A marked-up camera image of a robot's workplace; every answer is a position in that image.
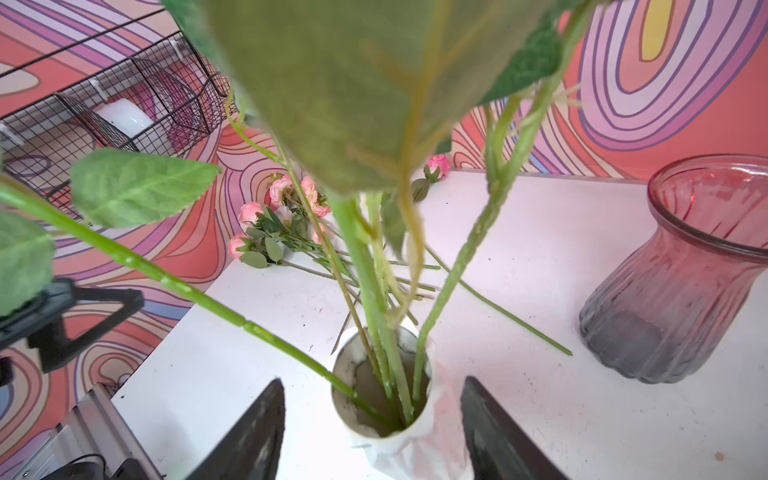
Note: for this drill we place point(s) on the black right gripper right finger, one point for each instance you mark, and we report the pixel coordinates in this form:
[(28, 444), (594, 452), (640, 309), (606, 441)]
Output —
[(498, 448)]

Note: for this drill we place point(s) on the purple glass vase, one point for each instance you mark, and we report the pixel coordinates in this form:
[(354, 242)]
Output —
[(661, 313)]

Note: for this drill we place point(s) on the white artificial rose stem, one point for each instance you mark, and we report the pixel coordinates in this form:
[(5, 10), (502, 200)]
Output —
[(119, 189)]

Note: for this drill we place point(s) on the light blue flower stem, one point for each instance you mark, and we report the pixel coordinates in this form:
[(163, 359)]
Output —
[(361, 93)]

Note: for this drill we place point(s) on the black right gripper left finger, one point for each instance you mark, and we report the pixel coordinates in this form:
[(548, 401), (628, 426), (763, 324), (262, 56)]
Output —
[(251, 449)]

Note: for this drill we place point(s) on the white tape roll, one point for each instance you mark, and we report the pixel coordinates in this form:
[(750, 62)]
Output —
[(125, 116)]

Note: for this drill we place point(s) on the pile of artificial flowers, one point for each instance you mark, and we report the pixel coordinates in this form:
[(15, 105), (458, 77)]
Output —
[(294, 232)]

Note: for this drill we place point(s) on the left black wire basket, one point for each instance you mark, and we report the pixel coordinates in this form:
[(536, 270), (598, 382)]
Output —
[(77, 76)]

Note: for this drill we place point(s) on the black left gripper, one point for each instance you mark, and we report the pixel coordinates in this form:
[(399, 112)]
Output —
[(62, 320)]

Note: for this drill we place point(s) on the white ribbed vase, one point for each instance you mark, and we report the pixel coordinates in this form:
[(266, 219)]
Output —
[(432, 447)]

